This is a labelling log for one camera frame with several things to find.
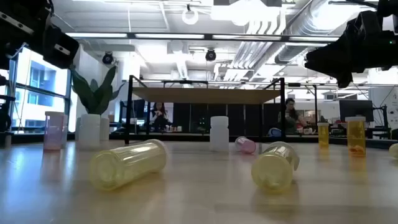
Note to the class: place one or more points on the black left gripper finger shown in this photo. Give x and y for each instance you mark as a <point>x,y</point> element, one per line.
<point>62,49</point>

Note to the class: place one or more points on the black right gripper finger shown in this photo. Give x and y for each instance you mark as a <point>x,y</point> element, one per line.
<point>344,81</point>
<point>329,60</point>

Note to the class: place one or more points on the orange medicine bottle white cap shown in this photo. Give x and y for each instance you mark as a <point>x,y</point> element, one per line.
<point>356,137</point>
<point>323,137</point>

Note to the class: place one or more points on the pink medicine bottle white cap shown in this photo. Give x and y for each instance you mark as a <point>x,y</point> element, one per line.
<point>53,132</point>
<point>245,145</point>

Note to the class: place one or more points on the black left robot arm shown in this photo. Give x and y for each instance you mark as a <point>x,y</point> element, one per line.
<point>4,118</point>

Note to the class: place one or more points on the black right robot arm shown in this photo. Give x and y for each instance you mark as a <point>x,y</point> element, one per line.
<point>387,7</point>

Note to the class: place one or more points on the wooden shelf black metal legs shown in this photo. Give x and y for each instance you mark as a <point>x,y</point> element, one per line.
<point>202,96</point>

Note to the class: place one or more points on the black computer monitor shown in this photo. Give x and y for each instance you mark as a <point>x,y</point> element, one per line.
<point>356,110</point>

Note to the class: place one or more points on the black ceiling spotlight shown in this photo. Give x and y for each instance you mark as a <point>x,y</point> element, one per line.
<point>211,55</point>
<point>108,58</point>

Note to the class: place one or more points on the snake plant in white pot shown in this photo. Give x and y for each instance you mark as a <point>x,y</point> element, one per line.
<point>99,96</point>

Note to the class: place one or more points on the large glass window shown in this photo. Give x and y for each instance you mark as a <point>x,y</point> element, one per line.
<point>46,109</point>

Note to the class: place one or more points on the person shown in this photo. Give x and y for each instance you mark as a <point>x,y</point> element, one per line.
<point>159,116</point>
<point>290,115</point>

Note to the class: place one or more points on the white ceiling pipe bundle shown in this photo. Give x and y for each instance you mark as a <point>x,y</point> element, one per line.
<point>258,28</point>

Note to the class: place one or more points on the blue round object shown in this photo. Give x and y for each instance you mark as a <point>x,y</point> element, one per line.
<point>274,132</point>

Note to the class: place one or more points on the long linear light strip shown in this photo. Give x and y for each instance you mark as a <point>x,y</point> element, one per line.
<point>168,36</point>

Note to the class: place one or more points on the black room divider panel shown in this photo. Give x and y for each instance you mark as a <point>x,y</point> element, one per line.
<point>236,118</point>

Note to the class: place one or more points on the silver ventilation duct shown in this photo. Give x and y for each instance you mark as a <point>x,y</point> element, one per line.
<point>311,25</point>

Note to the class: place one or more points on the black aluminium table frame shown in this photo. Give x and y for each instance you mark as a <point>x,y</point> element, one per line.
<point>186,137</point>

